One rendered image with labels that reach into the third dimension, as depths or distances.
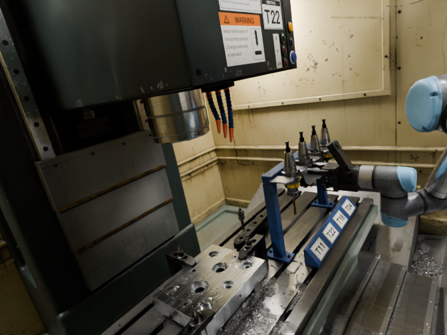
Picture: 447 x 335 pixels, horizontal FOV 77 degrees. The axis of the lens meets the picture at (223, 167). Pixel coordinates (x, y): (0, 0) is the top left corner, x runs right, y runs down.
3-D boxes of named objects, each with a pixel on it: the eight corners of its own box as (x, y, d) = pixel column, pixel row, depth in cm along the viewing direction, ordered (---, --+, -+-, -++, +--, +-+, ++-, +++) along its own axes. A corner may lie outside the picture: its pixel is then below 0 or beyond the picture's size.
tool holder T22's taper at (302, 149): (300, 157, 107) (298, 139, 105) (312, 157, 104) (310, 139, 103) (295, 161, 104) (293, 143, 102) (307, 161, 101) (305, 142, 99)
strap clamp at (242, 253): (268, 261, 104) (263, 225, 100) (249, 284, 95) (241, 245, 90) (261, 258, 106) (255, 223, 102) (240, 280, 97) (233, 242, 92)
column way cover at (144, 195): (183, 230, 138) (157, 127, 123) (90, 295, 104) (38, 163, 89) (176, 228, 141) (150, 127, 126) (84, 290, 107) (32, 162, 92)
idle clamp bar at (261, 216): (272, 225, 127) (270, 212, 126) (244, 258, 108) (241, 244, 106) (262, 223, 130) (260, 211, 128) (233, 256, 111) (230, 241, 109)
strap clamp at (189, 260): (203, 284, 98) (194, 247, 94) (197, 290, 96) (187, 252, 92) (178, 273, 107) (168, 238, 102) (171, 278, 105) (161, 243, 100)
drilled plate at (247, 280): (267, 272, 92) (265, 259, 91) (209, 341, 72) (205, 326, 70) (214, 254, 107) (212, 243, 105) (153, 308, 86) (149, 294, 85)
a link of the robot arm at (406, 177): (413, 199, 82) (414, 172, 79) (371, 195, 89) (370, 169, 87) (417, 189, 88) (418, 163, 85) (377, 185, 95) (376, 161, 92)
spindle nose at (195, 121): (191, 129, 89) (183, 90, 85) (222, 130, 76) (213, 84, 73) (144, 142, 80) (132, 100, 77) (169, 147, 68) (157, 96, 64)
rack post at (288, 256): (295, 255, 104) (286, 181, 95) (289, 264, 100) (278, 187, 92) (271, 249, 110) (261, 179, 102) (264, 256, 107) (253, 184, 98)
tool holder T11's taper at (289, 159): (285, 168, 99) (283, 149, 97) (298, 168, 97) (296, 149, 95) (282, 173, 96) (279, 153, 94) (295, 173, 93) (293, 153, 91)
